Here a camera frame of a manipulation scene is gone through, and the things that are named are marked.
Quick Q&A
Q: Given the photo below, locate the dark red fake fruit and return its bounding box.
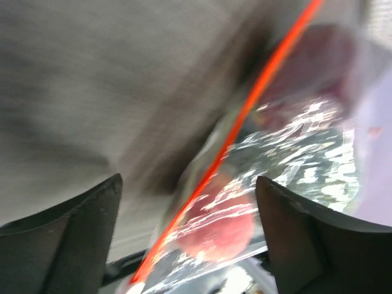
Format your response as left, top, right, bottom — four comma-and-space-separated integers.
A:
260, 24, 360, 130

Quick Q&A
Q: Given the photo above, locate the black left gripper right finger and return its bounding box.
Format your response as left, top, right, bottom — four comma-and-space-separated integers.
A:
255, 176, 391, 293

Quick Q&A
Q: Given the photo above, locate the green fake broccoli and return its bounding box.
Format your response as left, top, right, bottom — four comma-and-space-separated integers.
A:
225, 126, 360, 212

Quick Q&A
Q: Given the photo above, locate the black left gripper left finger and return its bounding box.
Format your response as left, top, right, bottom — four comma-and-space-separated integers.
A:
1, 174, 123, 294

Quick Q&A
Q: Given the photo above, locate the red fake tomato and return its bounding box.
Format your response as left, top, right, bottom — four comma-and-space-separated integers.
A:
177, 172, 255, 262

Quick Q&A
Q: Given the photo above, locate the clear zip top bag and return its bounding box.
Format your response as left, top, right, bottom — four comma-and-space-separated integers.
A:
118, 0, 392, 294

